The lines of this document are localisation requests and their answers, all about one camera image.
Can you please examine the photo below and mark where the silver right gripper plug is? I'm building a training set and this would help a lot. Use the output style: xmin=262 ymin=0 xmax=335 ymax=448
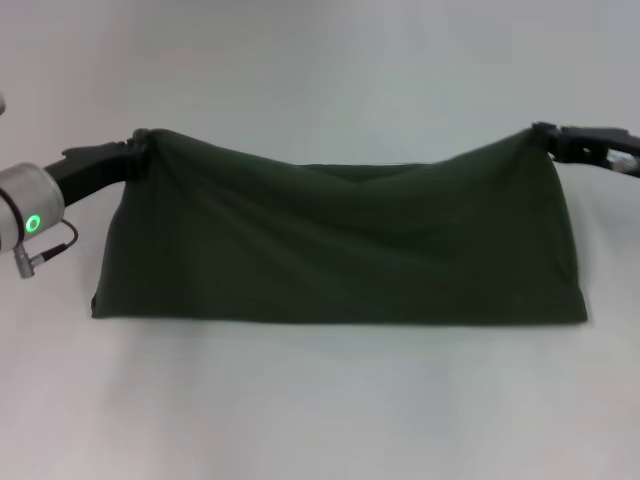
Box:
xmin=606 ymin=151 xmax=640 ymax=172

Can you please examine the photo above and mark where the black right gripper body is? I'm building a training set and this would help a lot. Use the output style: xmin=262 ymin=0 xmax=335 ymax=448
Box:
xmin=553 ymin=124 xmax=640 ymax=180

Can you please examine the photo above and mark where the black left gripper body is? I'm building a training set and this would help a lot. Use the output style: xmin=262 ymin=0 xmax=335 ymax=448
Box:
xmin=42 ymin=141 xmax=141 ymax=209

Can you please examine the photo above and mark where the dark left arm cable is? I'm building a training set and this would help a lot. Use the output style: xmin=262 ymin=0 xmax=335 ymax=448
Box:
xmin=30 ymin=219 xmax=81 ymax=262

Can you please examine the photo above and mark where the dark green shirt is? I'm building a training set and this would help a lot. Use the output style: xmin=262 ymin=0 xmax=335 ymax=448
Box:
xmin=91 ymin=127 xmax=589 ymax=327

